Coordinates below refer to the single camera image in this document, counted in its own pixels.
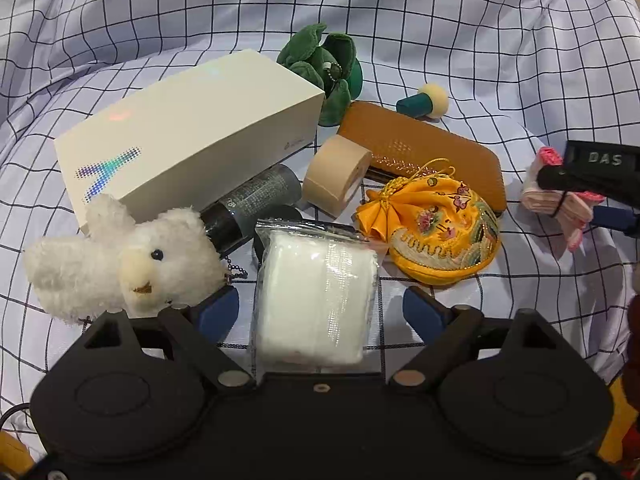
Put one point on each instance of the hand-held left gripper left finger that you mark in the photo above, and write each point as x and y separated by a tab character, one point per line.
220	310

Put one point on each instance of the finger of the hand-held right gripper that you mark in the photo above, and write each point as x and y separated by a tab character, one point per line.
617	220
585	180

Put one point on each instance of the dark grey bottle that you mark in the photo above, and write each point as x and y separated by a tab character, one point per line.
250	200

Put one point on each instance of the white cardboard box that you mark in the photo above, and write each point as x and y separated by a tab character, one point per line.
190	125

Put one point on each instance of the white teddy bear plush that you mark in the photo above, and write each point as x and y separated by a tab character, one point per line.
100	265

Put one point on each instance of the pink-edged white towel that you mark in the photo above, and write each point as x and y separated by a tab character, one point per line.
537	202

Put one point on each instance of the white cotton pads packet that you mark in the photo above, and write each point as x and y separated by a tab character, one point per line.
315	300

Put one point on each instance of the brown leather case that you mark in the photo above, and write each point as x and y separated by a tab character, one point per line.
440	145

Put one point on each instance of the checkered white bed sheet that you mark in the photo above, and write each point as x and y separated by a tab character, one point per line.
450	10

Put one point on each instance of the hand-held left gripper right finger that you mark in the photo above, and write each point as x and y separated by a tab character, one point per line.
417	310

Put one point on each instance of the beige tape roll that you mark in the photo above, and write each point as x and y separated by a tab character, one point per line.
335	175

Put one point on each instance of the green plush toy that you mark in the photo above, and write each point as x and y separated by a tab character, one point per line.
300	50

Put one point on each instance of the yellow embroidered pouch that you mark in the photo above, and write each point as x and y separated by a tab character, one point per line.
440	240

